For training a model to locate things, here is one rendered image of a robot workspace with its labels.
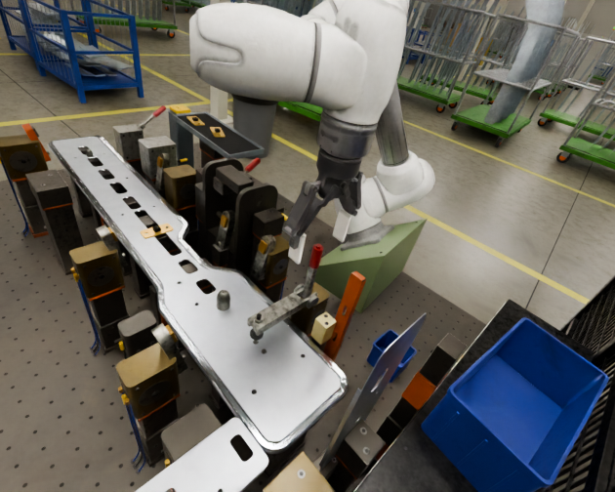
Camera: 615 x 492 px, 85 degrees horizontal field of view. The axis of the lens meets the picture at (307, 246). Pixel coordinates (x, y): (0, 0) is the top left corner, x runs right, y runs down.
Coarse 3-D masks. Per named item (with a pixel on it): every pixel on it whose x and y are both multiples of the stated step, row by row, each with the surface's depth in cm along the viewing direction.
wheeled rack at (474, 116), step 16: (496, 16) 505; (512, 16) 493; (576, 32) 547; (544, 64) 491; (560, 64) 615; (496, 80) 535; (528, 80) 600; (544, 80) 639; (528, 96) 516; (544, 96) 647; (464, 112) 613; (480, 112) 638; (480, 128) 573; (496, 128) 563; (512, 128) 584; (496, 144) 571
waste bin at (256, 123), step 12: (240, 96) 331; (240, 108) 340; (252, 108) 337; (264, 108) 340; (240, 120) 348; (252, 120) 345; (264, 120) 348; (240, 132) 356; (252, 132) 353; (264, 132) 357; (264, 144) 368; (252, 156) 371; (264, 156) 379
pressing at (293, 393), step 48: (48, 144) 125; (96, 144) 130; (96, 192) 106; (144, 192) 110; (144, 240) 92; (192, 288) 82; (240, 288) 85; (192, 336) 72; (240, 336) 74; (288, 336) 76; (240, 384) 65; (288, 384) 67; (336, 384) 69; (288, 432) 60
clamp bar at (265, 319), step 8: (288, 296) 76; (296, 296) 76; (312, 296) 77; (280, 304) 74; (288, 304) 74; (296, 304) 74; (304, 304) 76; (264, 312) 71; (272, 312) 71; (280, 312) 72; (288, 312) 73; (248, 320) 69; (256, 320) 68; (264, 320) 69; (272, 320) 70; (280, 320) 72; (256, 328) 68; (264, 328) 69; (256, 336) 70
